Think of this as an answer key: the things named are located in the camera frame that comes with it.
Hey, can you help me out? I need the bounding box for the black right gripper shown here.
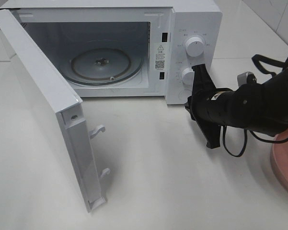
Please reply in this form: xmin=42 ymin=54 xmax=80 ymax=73
xmin=185 ymin=64 xmax=234 ymax=149

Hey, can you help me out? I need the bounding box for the round white door button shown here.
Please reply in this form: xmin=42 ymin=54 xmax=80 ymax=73
xmin=178 ymin=90 xmax=192 ymax=103

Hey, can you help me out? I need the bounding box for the pink round plate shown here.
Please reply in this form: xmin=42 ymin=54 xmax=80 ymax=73
xmin=270 ymin=141 xmax=288 ymax=192

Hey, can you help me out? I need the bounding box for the white microwave door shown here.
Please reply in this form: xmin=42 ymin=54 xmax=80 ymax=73
xmin=0 ymin=10 xmax=110 ymax=212

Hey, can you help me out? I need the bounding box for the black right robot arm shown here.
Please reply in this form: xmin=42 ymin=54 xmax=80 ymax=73
xmin=184 ymin=54 xmax=288 ymax=157

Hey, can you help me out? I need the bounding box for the lower white timer knob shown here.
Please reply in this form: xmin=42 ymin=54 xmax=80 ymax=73
xmin=181 ymin=68 xmax=195 ymax=85

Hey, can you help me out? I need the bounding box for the upper white power knob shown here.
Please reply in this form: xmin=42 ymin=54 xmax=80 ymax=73
xmin=184 ymin=34 xmax=205 ymax=57

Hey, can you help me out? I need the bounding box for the white microwave oven body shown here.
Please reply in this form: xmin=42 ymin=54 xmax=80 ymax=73
xmin=0 ymin=0 xmax=222 ymax=104

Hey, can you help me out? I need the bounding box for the glass microwave turntable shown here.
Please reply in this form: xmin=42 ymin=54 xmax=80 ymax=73
xmin=60 ymin=48 xmax=144 ymax=86

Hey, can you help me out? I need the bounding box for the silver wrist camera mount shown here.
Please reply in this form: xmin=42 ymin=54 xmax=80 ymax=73
xmin=237 ymin=71 xmax=257 ymax=87

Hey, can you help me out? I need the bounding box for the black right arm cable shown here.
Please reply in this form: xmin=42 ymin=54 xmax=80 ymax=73
xmin=220 ymin=54 xmax=288 ymax=158

